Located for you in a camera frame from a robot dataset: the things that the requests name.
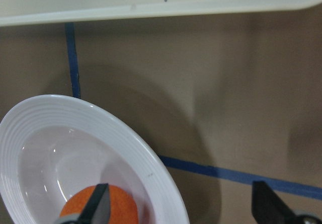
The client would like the orange fruit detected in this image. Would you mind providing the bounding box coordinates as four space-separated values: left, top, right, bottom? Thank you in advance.
59 185 139 224

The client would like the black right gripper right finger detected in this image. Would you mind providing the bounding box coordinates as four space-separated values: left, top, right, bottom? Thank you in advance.
251 181 299 223

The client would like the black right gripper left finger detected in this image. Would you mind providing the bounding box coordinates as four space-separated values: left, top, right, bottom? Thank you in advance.
77 183 111 224

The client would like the white round plate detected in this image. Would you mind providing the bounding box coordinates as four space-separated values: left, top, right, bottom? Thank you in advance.
1 95 189 223

